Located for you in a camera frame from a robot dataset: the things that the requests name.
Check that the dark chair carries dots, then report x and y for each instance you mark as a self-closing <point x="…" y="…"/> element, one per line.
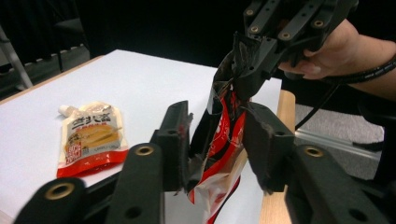
<point x="71" y="28"/>

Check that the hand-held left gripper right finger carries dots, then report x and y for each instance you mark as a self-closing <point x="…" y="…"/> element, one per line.
<point x="267" y="146"/>

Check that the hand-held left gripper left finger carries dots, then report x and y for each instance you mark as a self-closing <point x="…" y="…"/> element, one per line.
<point x="174" y="149"/>

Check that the grey metal stand leg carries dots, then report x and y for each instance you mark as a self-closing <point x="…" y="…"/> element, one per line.
<point x="15" y="62"/>

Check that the metal floor rail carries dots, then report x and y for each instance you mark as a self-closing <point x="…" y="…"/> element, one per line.
<point x="336" y="143"/>

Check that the black and red snack packet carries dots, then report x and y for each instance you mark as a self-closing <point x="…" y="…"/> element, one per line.
<point x="222" y="137"/>

